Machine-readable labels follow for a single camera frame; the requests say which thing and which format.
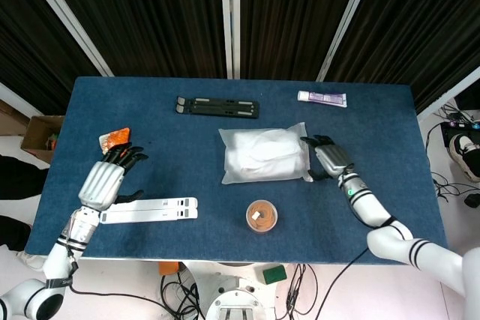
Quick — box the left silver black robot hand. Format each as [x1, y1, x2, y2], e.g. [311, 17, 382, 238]
[77, 142, 150, 211]

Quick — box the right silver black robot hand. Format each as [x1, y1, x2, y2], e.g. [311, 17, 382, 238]
[300, 134, 356, 182]

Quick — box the white garment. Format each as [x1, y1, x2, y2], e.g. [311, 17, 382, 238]
[224, 128, 309, 181]

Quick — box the translucent white plastic bag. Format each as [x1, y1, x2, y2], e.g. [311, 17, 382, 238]
[218, 121, 314, 185]

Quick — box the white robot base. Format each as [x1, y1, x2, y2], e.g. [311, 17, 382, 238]
[185, 262, 290, 320]

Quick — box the orange snack packet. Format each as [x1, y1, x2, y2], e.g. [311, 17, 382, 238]
[98, 127, 133, 155]

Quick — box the white folding laptop stand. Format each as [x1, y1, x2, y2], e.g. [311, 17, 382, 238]
[99, 196, 199, 226]

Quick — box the white purple toothpaste tube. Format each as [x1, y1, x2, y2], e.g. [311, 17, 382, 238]
[297, 90, 348, 108]

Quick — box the brown cardboard box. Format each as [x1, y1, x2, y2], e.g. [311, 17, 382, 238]
[20, 115, 65, 166]

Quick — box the blue felt table cover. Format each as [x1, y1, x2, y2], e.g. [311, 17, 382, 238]
[24, 75, 449, 265]

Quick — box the clear jar of rubber bands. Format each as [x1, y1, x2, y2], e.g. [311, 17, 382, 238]
[245, 200, 279, 234]

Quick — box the orange block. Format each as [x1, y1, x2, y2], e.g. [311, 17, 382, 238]
[157, 262, 181, 276]

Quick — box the black folding laptop stand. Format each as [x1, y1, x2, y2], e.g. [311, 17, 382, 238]
[173, 96, 261, 120]

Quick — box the black white sneaker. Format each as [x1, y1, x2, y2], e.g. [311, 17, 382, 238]
[448, 133, 480, 182]

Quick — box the green block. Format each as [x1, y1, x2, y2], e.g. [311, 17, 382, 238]
[262, 264, 287, 285]

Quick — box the black curtain panel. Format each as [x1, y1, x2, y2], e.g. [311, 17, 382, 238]
[325, 0, 480, 115]
[238, 0, 371, 82]
[37, 0, 228, 79]
[0, 0, 102, 115]

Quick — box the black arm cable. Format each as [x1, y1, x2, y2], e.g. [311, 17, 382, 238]
[65, 244, 170, 312]
[320, 217, 401, 320]

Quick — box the tangle of black floor cables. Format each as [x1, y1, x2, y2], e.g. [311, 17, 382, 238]
[425, 100, 480, 208]

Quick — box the white partition frame post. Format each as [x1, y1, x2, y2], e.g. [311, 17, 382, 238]
[219, 0, 242, 80]
[16, 0, 114, 78]
[316, 0, 380, 82]

